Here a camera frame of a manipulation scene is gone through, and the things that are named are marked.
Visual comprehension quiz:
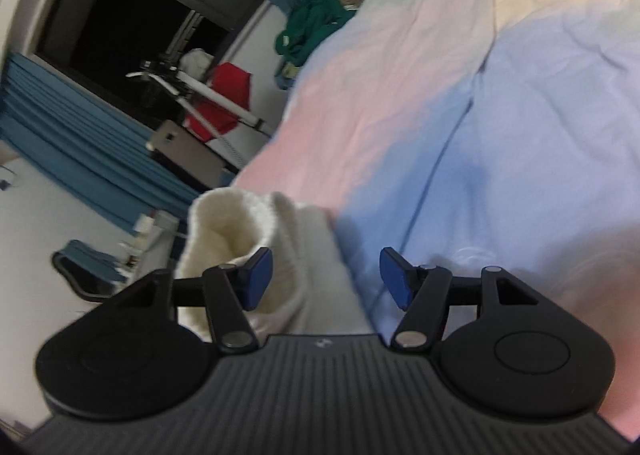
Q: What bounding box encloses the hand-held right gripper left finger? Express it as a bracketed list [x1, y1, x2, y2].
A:
[111, 246, 274, 354]

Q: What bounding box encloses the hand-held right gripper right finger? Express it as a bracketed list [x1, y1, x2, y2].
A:
[379, 246, 539, 352]

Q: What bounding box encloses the white sweater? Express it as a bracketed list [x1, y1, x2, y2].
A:
[175, 188, 382, 343]

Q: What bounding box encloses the blue black chair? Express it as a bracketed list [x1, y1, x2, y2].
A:
[52, 238, 132, 304]

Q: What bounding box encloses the metal drying rack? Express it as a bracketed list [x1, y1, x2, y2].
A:
[125, 59, 277, 172]

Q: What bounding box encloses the red cloth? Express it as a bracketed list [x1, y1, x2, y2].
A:
[182, 62, 254, 144]

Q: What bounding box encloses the pastel bed blanket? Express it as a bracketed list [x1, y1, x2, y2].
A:
[234, 0, 640, 436]

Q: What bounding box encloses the white cloth on rack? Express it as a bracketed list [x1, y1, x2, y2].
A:
[179, 48, 214, 82]

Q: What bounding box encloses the green garment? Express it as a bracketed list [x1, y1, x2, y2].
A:
[273, 0, 359, 69]

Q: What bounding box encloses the dark window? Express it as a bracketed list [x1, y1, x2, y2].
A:
[32, 0, 267, 137]

